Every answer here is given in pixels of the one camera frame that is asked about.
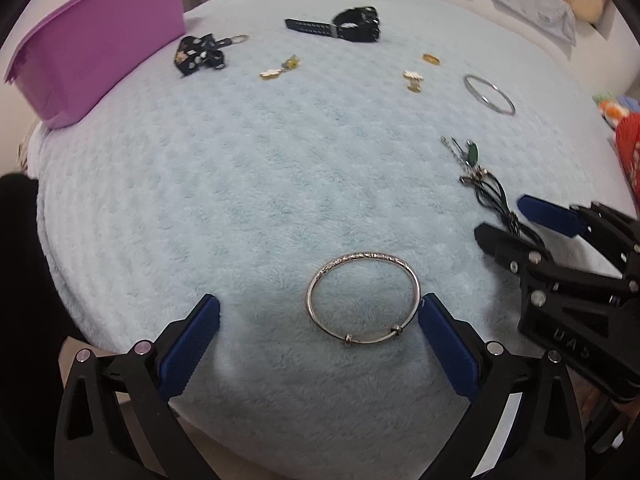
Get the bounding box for purple plastic tub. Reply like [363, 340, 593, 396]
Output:
[4, 0, 187, 129]

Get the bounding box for large engraved silver bangle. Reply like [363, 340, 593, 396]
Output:
[305, 252, 422, 347]

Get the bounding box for black floral fabric keychain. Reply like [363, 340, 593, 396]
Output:
[173, 33, 250, 77]

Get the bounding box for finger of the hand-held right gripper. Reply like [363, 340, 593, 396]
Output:
[516, 194, 640, 281]
[474, 223, 627, 297]

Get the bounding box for green pendant black cord necklace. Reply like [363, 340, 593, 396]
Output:
[440, 136, 538, 241]

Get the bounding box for thin silver bangle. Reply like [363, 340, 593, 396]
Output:
[462, 74, 516, 116]

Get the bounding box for red cloth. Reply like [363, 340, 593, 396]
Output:
[614, 112, 640, 197]

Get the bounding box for black strap wristwatch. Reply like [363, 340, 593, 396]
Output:
[284, 5, 382, 44]

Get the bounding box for light blue fleece blanket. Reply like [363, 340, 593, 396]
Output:
[27, 0, 626, 480]

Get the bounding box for gold flower earrings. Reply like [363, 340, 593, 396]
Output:
[259, 55, 301, 81]

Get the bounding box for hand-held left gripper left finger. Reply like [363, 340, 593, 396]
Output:
[54, 293, 221, 480]

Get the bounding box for colourful soft toy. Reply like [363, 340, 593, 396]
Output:
[594, 91, 640, 132]

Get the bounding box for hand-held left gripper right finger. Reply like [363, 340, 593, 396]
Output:
[419, 292, 587, 480]

